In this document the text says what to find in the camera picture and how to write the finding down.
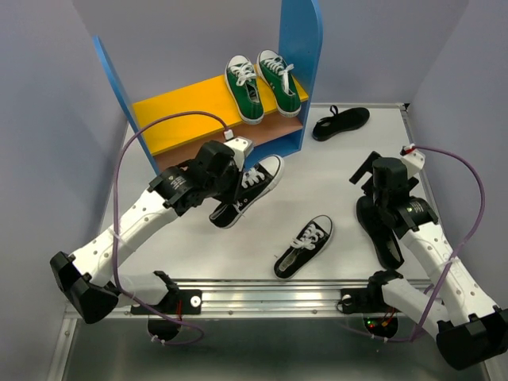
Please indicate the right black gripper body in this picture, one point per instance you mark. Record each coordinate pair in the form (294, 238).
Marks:
(370, 190)

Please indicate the black slip-on shoe far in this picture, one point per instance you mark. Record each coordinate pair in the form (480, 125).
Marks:
(340, 122)

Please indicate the blue shoe shelf frame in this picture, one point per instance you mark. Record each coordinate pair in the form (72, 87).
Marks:
(167, 46)

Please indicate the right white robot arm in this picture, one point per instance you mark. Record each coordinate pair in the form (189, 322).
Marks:
(422, 275)

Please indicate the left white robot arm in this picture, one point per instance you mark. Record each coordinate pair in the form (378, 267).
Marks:
(89, 276)

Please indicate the black canvas sneaker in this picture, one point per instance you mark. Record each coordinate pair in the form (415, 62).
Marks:
(259, 180)
(308, 243)

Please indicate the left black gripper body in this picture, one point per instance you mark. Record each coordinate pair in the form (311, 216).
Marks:
(226, 186)

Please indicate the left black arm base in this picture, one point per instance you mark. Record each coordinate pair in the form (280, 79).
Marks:
(181, 301)

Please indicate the aluminium mounting rail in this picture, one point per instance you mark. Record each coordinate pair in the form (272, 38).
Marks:
(261, 299)

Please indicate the black leather shoe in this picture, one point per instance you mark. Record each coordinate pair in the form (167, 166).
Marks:
(385, 244)

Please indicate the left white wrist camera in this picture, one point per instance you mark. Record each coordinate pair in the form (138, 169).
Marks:
(242, 148)

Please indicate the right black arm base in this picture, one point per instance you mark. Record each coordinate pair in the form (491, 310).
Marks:
(362, 301)

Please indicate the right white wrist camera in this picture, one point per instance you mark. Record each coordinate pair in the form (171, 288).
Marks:
(413, 159)

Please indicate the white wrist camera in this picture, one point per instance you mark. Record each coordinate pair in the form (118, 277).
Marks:
(413, 159)
(242, 148)

